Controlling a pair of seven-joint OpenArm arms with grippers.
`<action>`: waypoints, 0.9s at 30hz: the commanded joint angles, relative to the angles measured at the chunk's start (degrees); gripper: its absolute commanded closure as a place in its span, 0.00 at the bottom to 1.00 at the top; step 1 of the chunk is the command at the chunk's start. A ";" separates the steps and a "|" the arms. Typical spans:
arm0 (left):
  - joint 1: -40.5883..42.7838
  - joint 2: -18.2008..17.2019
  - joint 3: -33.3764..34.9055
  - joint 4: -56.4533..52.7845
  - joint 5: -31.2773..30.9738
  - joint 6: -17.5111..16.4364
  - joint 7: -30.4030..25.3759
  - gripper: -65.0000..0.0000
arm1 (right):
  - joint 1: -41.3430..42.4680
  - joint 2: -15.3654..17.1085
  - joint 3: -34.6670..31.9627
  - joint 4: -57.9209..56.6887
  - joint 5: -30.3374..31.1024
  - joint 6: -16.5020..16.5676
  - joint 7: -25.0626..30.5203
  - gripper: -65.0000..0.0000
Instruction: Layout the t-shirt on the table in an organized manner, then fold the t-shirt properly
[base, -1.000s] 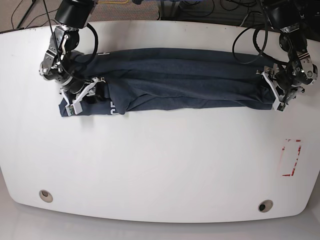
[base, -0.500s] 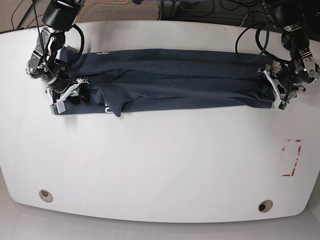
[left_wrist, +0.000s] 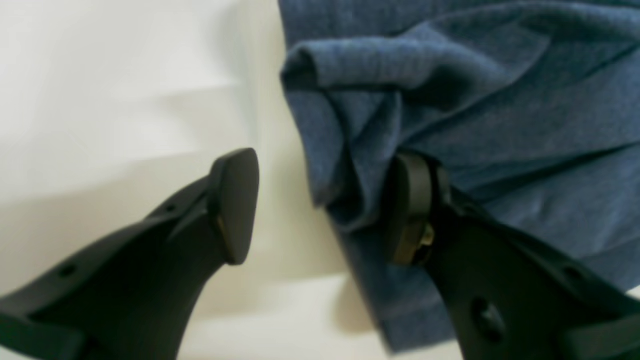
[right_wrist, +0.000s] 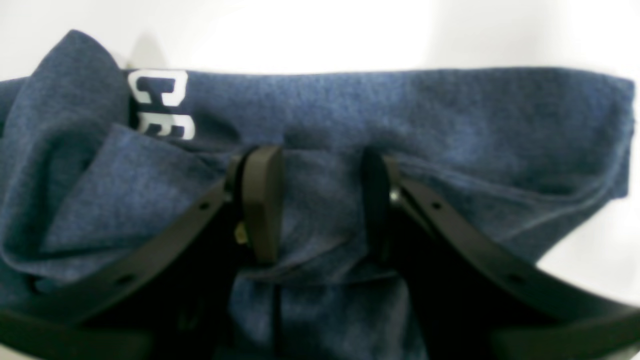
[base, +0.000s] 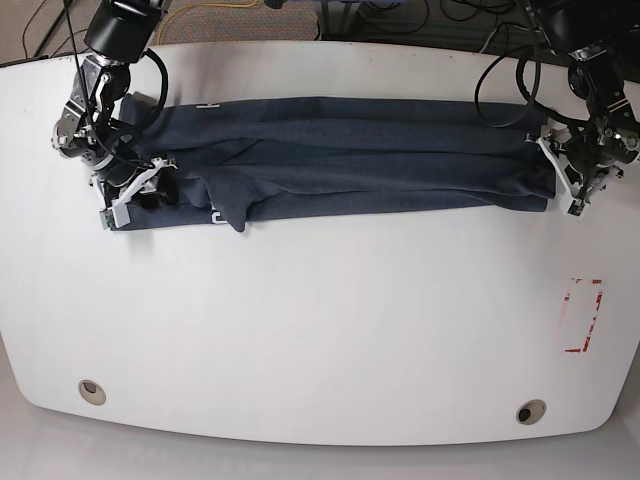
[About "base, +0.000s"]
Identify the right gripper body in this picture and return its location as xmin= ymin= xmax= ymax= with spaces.
xmin=89 ymin=157 xmax=178 ymax=212

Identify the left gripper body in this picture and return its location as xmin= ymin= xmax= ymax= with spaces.
xmin=526 ymin=127 xmax=624 ymax=205

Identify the dark blue t-shirt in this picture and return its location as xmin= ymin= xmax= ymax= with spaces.
xmin=128 ymin=97 xmax=556 ymax=231

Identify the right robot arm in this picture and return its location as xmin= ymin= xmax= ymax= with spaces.
xmin=52 ymin=1 xmax=178 ymax=209

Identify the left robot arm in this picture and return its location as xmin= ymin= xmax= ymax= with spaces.
xmin=529 ymin=1 xmax=639 ymax=217

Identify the red tape rectangle marking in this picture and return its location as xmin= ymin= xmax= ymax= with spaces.
xmin=559 ymin=278 xmax=604 ymax=353

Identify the black tripod stand leg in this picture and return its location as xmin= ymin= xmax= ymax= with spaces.
xmin=33 ymin=1 xmax=73 ymax=57

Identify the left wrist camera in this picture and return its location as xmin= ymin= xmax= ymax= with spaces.
xmin=558 ymin=195 xmax=589 ymax=218

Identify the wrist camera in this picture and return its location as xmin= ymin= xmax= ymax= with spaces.
xmin=558 ymin=195 xmax=589 ymax=218
xmin=100 ymin=204 xmax=130 ymax=231

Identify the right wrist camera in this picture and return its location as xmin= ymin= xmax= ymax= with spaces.
xmin=100 ymin=204 xmax=130 ymax=231

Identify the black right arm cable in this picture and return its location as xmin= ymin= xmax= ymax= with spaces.
xmin=62 ymin=0 xmax=170 ymax=166

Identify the yellow floor cable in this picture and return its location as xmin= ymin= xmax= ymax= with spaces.
xmin=157 ymin=2 xmax=259 ymax=45

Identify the left table cable grommet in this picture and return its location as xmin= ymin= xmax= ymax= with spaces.
xmin=78 ymin=380 xmax=106 ymax=406

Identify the table cable grommet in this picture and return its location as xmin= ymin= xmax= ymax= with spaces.
xmin=516 ymin=399 xmax=546 ymax=425
xmin=78 ymin=380 xmax=106 ymax=406

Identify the right table cable grommet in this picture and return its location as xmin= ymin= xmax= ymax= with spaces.
xmin=516 ymin=399 xmax=546 ymax=425

